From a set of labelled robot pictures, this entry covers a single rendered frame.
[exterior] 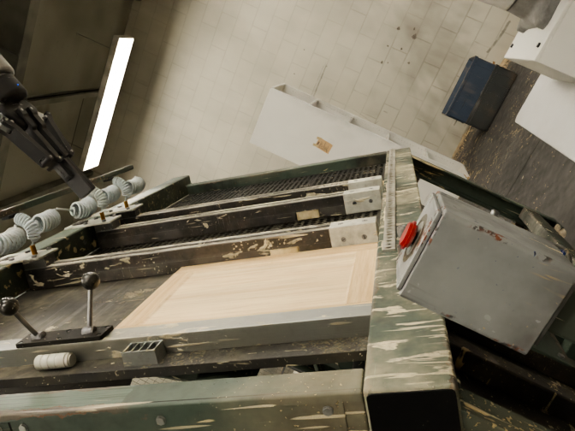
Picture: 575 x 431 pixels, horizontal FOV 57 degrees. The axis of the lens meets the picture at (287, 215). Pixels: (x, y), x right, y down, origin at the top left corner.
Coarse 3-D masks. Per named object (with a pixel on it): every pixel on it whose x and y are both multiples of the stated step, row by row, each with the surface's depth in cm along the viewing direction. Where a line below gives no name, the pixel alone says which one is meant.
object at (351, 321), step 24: (288, 312) 100; (312, 312) 98; (336, 312) 96; (360, 312) 94; (120, 336) 105; (144, 336) 103; (168, 336) 102; (192, 336) 101; (216, 336) 100; (240, 336) 99; (264, 336) 98; (288, 336) 97; (312, 336) 96; (336, 336) 95; (0, 360) 111; (24, 360) 110
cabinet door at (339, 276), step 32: (288, 256) 142; (320, 256) 137; (352, 256) 133; (160, 288) 137; (192, 288) 133; (224, 288) 128; (256, 288) 124; (288, 288) 120; (320, 288) 116; (352, 288) 111; (128, 320) 119; (160, 320) 116; (192, 320) 112
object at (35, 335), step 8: (0, 304) 102; (8, 304) 102; (16, 304) 103; (0, 312) 103; (8, 312) 102; (16, 312) 104; (24, 320) 107; (32, 328) 109; (32, 336) 110; (40, 336) 110
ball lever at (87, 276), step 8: (88, 272) 110; (80, 280) 110; (88, 280) 109; (96, 280) 110; (88, 288) 109; (88, 296) 109; (88, 304) 109; (88, 312) 108; (88, 320) 108; (88, 328) 107; (96, 328) 108
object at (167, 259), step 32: (32, 224) 162; (320, 224) 147; (352, 224) 140; (32, 256) 160; (96, 256) 162; (128, 256) 155; (160, 256) 153; (192, 256) 151; (224, 256) 149; (256, 256) 147; (32, 288) 164
